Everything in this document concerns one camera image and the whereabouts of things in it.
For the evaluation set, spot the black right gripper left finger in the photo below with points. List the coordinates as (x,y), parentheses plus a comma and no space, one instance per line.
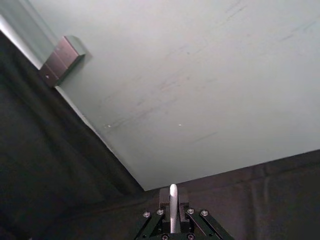
(163,197)

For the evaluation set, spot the grey metal block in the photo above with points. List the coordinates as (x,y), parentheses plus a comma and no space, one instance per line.
(61,62)

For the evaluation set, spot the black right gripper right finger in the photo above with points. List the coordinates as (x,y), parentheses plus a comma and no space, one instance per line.
(183,197)

